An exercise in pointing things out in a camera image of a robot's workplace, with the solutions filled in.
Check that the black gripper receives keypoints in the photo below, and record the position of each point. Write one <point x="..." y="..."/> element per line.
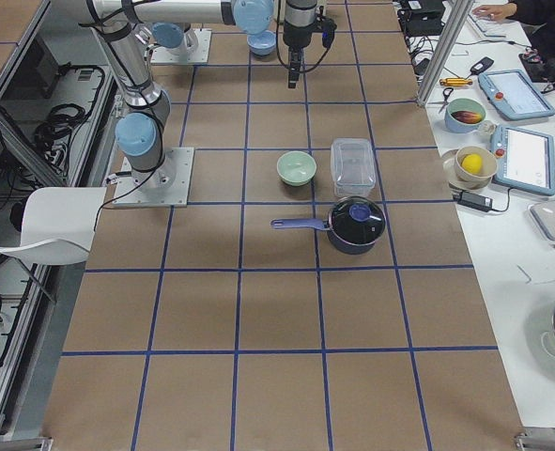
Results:
<point x="295" y="37"/>

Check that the green bowl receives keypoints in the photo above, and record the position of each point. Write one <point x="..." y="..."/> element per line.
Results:
<point x="296" y="168"/>

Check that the blue bowl with fruit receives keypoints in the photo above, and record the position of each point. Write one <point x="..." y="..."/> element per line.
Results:
<point x="464" y="115"/>

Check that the beige bowl with lemon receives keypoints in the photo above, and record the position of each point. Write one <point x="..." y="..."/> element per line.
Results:
<point x="475" y="164"/>

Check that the person hand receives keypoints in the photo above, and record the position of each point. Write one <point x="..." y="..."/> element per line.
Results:
<point x="494" y="12"/>

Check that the clear plastic container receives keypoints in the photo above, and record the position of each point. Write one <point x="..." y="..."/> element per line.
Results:
<point x="353" y="169"/>

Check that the scissors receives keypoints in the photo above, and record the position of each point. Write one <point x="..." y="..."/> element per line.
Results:
<point x="446" y="95"/>

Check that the purple saucepan with lid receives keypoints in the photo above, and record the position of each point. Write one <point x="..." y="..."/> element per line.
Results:
<point x="353" y="224"/>

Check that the beige plate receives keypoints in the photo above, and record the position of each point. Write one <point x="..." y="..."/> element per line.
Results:
<point x="448" y="162"/>

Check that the small white cup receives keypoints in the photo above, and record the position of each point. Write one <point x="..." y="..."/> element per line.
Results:
<point x="486" y="129"/>

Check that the white keyboard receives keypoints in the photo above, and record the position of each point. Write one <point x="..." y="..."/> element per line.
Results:
<point x="487" y="27"/>

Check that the upper teach pendant tablet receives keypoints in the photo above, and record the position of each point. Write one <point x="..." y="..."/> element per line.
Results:
<point x="513" y="95"/>

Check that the teach pendant tablet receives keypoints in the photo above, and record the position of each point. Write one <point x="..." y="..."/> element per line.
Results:
<point x="525" y="158"/>
<point x="513" y="95"/>

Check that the black power adapter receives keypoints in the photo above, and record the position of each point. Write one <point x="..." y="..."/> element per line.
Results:
<point x="473" y="201"/>

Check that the lower teach pendant tablet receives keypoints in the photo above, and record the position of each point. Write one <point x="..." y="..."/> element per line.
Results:
<point x="525" y="158"/>

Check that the white chair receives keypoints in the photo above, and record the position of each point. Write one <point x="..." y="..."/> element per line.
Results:
<point x="58" y="226"/>

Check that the orange handled tool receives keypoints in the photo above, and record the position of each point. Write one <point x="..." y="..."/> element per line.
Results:
<point x="455" y="82"/>

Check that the aluminium frame post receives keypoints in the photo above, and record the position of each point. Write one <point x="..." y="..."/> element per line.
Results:
<point x="458" y="12"/>

